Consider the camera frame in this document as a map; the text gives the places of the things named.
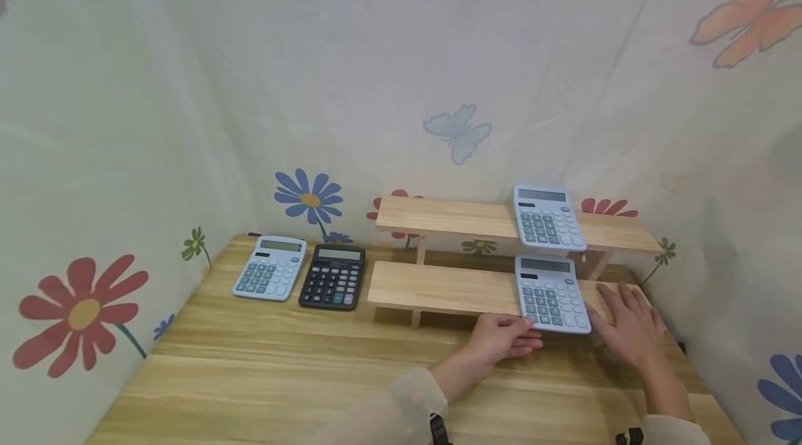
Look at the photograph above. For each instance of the person's left thumb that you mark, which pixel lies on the person's left thumb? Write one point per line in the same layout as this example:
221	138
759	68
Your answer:
517	321

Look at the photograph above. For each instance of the black calculator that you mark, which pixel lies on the black calculator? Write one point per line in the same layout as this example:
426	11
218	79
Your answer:
333	277

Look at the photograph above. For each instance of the person's right thumb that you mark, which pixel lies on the person's right thumb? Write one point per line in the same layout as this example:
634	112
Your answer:
596	323

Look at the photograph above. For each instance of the person's left fingers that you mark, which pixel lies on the person's left fingers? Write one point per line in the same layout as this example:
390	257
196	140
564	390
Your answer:
525	346

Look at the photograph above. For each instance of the person's right fingers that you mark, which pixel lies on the person's right fingers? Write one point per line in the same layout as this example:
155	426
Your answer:
640	302

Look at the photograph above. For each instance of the person's right index finger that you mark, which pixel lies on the person's right index finger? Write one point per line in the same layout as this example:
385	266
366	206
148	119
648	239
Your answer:
608	299

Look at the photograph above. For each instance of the person's right hand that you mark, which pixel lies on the person's right hand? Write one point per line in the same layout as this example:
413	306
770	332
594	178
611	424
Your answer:
633	330

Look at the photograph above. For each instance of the wooden two-tier shelf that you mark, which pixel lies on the wooden two-tier shelf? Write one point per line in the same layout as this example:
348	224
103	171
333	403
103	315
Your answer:
448	286

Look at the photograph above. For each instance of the person's left hand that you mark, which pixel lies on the person's left hand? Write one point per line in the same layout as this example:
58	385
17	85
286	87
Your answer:
498	340

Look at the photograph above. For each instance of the person's left forearm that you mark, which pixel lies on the person's left forearm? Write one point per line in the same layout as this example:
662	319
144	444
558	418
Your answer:
401	407

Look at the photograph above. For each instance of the light blue calculator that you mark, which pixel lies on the light blue calculator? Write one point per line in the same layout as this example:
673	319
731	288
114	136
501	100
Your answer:
548	219
551	295
270	269

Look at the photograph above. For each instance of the black wrist band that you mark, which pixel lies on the black wrist band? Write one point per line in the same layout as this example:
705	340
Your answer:
438	430
630	436

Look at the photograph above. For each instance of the person's right forearm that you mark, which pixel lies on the person's right forearm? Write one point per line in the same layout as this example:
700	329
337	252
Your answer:
670	403

